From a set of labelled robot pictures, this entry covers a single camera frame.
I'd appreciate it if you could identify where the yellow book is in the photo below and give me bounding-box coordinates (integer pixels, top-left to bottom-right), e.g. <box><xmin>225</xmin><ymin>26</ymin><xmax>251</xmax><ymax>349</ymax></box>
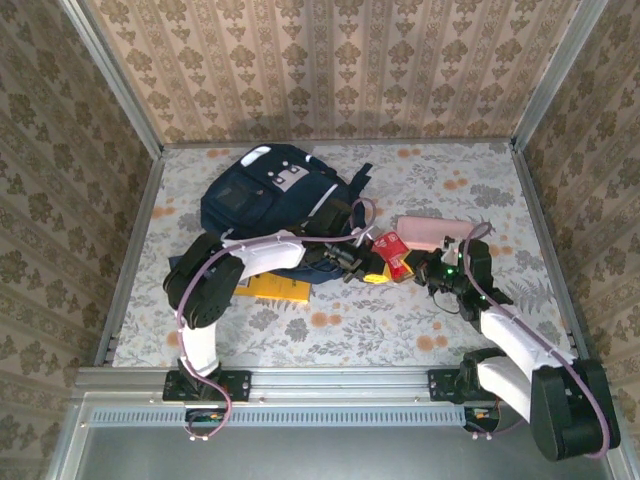
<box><xmin>233</xmin><ymin>271</ymin><xmax>311</xmax><ymax>305</ymax></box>

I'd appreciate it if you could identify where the purple cable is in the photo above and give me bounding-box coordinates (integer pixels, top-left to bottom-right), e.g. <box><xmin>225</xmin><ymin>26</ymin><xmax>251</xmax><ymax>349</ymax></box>
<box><xmin>177</xmin><ymin>197</ymin><xmax>377</xmax><ymax>441</ymax></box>
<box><xmin>462</xmin><ymin>222</ymin><xmax>614</xmax><ymax>459</ymax></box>

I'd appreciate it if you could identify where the grey metal sheet tray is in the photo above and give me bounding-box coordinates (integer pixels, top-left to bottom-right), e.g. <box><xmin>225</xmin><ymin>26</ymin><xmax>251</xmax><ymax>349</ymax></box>
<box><xmin>47</xmin><ymin>392</ymin><xmax>640</xmax><ymax>480</ymax></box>

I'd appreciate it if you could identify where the navy blue backpack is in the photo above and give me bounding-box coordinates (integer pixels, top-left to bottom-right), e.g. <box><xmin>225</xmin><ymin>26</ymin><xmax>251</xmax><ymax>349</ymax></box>
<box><xmin>199</xmin><ymin>143</ymin><xmax>375</xmax><ymax>284</ymax></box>

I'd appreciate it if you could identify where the controller board with wires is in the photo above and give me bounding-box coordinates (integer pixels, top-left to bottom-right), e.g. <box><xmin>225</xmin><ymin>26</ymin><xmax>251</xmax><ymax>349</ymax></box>
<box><xmin>462</xmin><ymin>405</ymin><xmax>502</xmax><ymax>442</ymax></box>
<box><xmin>183</xmin><ymin>407</ymin><xmax>227</xmax><ymax>442</ymax></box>

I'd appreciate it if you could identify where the aluminium frame post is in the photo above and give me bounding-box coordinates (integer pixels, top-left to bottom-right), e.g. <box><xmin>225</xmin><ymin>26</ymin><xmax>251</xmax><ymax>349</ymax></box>
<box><xmin>57</xmin><ymin>0</ymin><xmax>166</xmax><ymax>159</ymax></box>
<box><xmin>509</xmin><ymin>0</ymin><xmax>609</xmax><ymax>151</ymax></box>

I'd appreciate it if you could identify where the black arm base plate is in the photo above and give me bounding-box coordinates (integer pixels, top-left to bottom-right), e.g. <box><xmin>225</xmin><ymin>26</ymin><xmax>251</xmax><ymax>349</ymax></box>
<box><xmin>428</xmin><ymin>368</ymin><xmax>481</xmax><ymax>404</ymax></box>
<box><xmin>162</xmin><ymin>369</ymin><xmax>251</xmax><ymax>403</ymax></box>

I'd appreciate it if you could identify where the pink pencil case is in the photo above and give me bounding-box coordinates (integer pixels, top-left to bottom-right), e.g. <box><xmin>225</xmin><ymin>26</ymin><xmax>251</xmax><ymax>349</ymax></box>
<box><xmin>396</xmin><ymin>215</ymin><xmax>474</xmax><ymax>251</ymax></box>

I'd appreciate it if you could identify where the aluminium side rail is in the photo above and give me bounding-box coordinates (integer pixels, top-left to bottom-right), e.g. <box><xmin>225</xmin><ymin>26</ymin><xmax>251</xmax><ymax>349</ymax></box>
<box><xmin>509</xmin><ymin>144</ymin><xmax>594</xmax><ymax>364</ymax></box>
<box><xmin>94</xmin><ymin>154</ymin><xmax>166</xmax><ymax>369</ymax></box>

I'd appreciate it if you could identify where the grey slotted cable duct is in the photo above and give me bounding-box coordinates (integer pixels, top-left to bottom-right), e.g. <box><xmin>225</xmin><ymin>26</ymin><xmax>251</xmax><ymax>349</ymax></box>
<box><xmin>89</xmin><ymin>405</ymin><xmax>471</xmax><ymax>427</ymax></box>

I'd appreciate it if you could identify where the red game case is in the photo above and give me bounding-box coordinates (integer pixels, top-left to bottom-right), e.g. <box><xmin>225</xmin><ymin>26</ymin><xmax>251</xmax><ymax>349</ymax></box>
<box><xmin>372</xmin><ymin>230</ymin><xmax>417</xmax><ymax>282</ymax></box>

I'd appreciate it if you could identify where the floral patterned table cover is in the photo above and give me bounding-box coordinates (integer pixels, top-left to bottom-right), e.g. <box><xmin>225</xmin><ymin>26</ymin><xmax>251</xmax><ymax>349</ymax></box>
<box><xmin>112</xmin><ymin>142</ymin><xmax>581</xmax><ymax>369</ymax></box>

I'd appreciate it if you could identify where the aluminium mounting rail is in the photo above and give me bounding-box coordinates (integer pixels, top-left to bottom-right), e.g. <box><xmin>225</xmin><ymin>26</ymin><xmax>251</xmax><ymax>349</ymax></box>
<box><xmin>74</xmin><ymin>364</ymin><xmax>614</xmax><ymax>401</ymax></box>

